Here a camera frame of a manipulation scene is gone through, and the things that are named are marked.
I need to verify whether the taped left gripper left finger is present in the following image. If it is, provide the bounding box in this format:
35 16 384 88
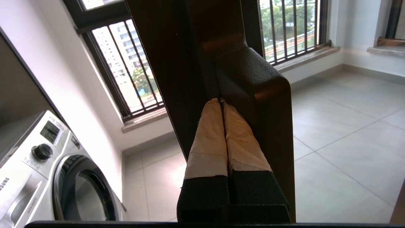
177 98 230 223

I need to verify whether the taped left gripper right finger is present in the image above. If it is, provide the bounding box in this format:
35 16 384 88
221 98 290 207

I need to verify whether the dark framed sliding glass door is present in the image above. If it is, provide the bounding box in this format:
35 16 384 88
125 0 405 224

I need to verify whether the black balcony railing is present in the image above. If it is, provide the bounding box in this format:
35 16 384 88
76 0 331 122

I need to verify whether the white front-load washing machine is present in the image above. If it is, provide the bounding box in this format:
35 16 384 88
0 110 127 222

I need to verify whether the dark window frame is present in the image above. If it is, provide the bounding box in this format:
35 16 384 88
63 0 140 122

